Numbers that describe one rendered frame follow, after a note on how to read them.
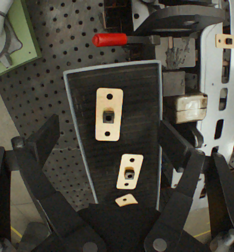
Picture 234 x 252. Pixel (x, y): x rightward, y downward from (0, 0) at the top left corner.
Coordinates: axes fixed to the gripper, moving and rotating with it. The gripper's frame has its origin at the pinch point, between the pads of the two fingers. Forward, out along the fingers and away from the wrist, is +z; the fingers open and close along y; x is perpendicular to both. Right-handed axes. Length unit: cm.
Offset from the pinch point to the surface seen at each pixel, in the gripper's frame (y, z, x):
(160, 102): 7.5, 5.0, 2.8
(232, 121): 41.8, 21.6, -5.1
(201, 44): 23.2, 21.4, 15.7
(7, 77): -48, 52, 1
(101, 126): -1.1, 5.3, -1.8
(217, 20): 14.9, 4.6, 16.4
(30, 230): -111, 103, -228
